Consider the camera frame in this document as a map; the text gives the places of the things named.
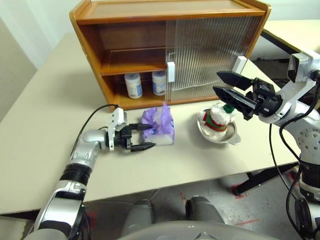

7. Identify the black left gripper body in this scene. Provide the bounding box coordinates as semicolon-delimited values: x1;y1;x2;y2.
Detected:
113;124;134;150

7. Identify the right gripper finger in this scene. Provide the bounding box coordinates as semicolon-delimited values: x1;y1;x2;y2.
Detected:
212;85;258;115
216;70;252;91

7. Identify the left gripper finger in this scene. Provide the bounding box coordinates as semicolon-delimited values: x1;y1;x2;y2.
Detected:
129;142;157;152
129;122;153;131

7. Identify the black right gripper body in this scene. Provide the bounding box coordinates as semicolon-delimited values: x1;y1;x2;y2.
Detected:
243;77;284;121

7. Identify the white door handle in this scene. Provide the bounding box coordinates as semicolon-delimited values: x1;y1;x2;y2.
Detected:
166;61;175;83
231;56;248;75

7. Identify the purple tissue pack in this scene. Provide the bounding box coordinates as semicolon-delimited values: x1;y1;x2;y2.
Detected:
141;103;176;147

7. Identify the white snowman plush toy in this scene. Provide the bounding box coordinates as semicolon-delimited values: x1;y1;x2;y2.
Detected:
199;103;239;140

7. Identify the stainless steel bowl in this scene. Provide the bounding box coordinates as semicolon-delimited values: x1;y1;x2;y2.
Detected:
196;106;241;146

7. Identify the white bottle blue label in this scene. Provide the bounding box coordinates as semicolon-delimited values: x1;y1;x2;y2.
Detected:
151;70;168;96
124;73;143;100

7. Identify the ribbed clear sliding cabinet door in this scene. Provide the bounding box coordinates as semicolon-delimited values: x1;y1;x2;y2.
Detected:
164;18;251;101
174;15;263;100

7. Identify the wooden cabinet shelf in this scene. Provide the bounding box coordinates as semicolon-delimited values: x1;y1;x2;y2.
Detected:
100;47;168;76

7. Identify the wooden cabinet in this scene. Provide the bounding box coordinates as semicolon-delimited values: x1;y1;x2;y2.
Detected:
69;0;273;111

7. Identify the grey rounded robot leg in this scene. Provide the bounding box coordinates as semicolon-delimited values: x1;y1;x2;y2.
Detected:
185;196;225;225
122;198;153;236

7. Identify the silver robot torso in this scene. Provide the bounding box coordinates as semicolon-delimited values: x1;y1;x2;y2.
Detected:
119;219;242;240

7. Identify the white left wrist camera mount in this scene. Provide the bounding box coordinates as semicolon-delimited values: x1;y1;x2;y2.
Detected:
106;107;128;152

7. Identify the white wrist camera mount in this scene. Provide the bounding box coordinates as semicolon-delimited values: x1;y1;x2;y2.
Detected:
106;107;128;152
261;49;320;123

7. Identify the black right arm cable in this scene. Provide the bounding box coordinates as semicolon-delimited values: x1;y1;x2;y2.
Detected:
268;99;320;240

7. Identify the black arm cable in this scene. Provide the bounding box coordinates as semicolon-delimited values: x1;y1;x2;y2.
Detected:
70;103;120;157
268;99;320;240

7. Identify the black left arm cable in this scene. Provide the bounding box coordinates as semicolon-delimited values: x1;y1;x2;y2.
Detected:
70;103;120;157

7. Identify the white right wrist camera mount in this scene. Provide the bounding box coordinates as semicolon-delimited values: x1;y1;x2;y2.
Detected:
261;49;320;123

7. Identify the beige table black frame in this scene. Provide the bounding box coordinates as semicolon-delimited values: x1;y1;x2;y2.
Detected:
259;19;320;62

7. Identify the black table leg frame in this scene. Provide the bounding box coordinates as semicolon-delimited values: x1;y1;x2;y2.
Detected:
234;162;301;196

